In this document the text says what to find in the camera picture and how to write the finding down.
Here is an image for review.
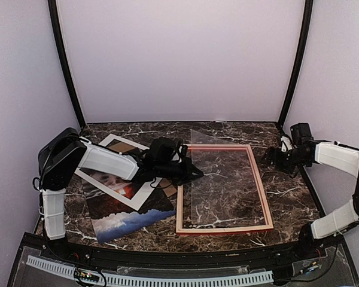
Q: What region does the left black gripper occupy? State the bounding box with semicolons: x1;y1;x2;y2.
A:
156;156;203;186

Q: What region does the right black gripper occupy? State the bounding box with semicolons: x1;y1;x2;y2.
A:
260;146;308;175

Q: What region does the brown cardboard backing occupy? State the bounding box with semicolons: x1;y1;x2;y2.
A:
109;142;177;197

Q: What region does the clear acrylic sheet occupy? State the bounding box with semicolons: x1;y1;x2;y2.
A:
191;146;265;228

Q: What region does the red wooden picture frame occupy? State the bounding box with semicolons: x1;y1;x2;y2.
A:
176;143;273;236

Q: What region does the white mat board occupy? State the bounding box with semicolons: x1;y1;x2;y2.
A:
75;135;162;210

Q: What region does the landscape photo print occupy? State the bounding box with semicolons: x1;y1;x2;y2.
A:
81;179;175;243

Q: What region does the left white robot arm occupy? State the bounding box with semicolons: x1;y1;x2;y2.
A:
32;128;204;261

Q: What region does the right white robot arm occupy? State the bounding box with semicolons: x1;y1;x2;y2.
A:
260;137;359;259

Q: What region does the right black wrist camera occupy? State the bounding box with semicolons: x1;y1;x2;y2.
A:
290;123;314;145

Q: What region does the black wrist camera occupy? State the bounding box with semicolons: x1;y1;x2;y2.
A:
147;137;180;163
290;123;314;145

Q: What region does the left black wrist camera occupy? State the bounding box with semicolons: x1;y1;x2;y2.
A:
147;137;180;163

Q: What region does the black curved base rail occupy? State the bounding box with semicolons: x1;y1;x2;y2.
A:
17;230;345;273

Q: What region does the white cable duct strip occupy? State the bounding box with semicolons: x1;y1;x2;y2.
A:
26;255;273;286

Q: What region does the right black corner post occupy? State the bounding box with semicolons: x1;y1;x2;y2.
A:
278;0;314;127

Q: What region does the black corner post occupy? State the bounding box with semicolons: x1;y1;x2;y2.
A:
47;0;86;129
278;0;314;127

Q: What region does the left black corner post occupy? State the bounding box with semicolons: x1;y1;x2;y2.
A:
47;0;86;129

